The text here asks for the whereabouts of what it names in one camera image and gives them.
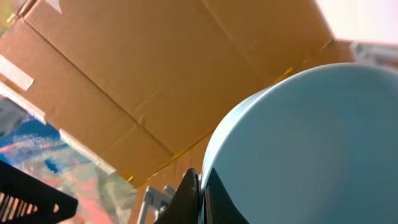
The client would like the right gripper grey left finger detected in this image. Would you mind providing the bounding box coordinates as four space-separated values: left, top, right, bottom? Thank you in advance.
1 161 78 223

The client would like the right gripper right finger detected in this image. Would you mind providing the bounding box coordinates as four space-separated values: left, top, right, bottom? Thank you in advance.
155 168 248 224

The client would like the light blue bowl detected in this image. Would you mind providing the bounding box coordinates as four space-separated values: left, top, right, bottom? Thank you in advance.
201 63 397 223

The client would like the grey dishwasher rack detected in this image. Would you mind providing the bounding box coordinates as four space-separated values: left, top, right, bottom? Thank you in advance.
137 185 176 224

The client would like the brown cardboard box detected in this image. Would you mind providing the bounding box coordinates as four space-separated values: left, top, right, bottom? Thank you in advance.
1 0 353 186

